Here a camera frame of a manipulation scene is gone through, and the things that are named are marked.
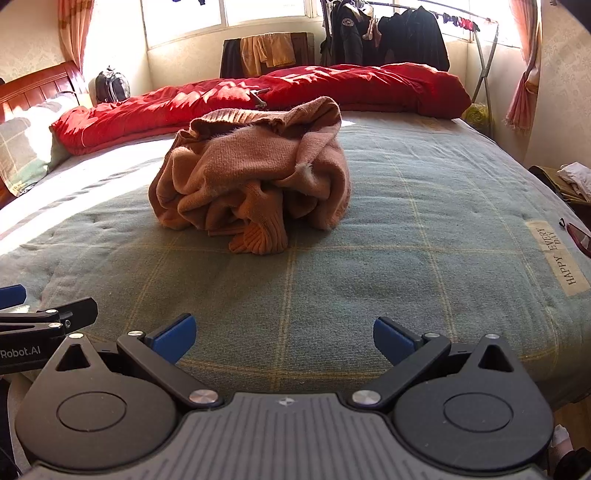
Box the grey backpack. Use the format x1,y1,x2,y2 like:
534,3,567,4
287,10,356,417
89,66,131,104

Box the window with white frame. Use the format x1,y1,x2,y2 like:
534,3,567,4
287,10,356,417
139,0,324,49

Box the white cloth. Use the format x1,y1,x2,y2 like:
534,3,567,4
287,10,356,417
556,162,591,201

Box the small red hanging garments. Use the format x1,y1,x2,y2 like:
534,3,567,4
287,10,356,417
441,11,481,33

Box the olive bag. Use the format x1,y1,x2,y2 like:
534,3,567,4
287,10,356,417
529,164,591,204

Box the metal clothes rack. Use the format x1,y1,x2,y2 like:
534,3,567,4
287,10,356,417
318,0,502,116

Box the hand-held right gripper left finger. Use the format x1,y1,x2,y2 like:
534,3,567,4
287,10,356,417
48,313,225,411

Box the maroon object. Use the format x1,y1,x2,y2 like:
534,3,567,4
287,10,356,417
566,222,591,259

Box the pink curtain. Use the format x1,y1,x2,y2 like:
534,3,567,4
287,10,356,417
58,0,95,75
504,0,541,134

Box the black draped garment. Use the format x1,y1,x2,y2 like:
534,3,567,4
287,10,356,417
222,39,245,78

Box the black coat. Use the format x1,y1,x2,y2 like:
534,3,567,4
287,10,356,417
376,6,451,72

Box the yellow bundle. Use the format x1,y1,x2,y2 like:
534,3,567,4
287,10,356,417
464,102,490,127

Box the wooden headboard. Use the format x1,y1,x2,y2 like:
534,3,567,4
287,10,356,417
0,62,88,208

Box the orange knit sweater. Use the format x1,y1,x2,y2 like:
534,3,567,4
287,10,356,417
148,96,352,256

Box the red quilt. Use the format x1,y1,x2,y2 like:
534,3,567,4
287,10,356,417
50,62,472,157

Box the orange draped garment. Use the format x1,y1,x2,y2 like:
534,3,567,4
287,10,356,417
240,33,296,77

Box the dark jacket with round patch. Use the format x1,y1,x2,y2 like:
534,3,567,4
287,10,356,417
320,0,377,68

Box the wooden chair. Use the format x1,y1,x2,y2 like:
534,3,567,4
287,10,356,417
222,32,315,79

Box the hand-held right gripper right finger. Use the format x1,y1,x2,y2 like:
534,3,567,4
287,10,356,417
347,316,522,412

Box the plaid pillow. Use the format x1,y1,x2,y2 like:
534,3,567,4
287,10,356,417
0,95,79,188

